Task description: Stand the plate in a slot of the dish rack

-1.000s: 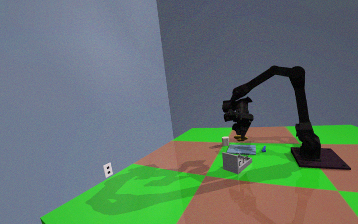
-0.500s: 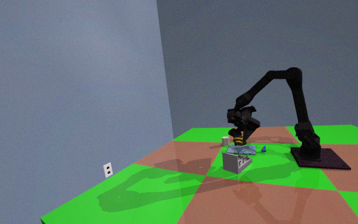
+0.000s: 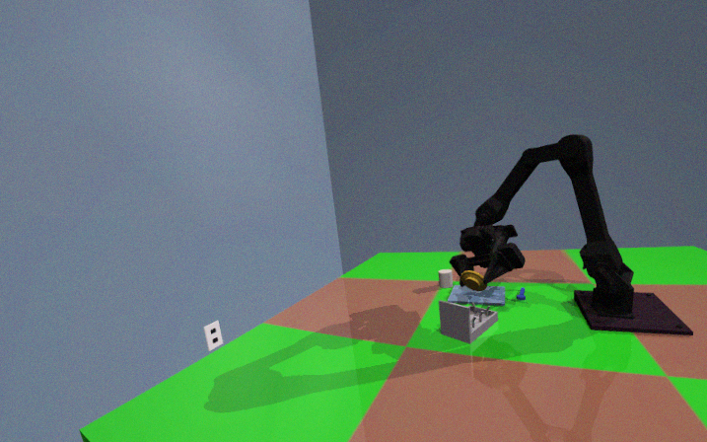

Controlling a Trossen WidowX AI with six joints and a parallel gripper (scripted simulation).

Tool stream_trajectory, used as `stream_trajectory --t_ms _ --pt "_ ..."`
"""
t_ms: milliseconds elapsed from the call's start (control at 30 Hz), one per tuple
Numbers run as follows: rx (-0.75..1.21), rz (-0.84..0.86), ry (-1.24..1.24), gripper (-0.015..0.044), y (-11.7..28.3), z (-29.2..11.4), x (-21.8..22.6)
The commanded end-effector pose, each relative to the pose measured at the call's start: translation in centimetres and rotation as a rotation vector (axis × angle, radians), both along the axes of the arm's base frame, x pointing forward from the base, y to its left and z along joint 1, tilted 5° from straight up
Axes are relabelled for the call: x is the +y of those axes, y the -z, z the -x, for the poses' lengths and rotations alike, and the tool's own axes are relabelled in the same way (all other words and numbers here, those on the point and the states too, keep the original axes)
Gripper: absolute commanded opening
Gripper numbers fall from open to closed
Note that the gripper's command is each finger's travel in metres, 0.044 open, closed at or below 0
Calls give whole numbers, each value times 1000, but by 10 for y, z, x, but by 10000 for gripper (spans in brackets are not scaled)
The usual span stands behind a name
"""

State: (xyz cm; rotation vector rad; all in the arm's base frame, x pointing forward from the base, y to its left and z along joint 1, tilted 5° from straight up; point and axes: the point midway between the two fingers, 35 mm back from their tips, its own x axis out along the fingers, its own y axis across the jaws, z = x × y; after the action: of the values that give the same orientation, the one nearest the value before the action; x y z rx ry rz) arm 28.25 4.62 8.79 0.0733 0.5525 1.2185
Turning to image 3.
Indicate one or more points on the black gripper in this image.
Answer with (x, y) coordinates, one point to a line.
(498, 261)

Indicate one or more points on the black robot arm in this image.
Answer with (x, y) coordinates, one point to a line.
(613, 296)

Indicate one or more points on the light blue square mat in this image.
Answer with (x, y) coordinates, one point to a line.
(492, 295)

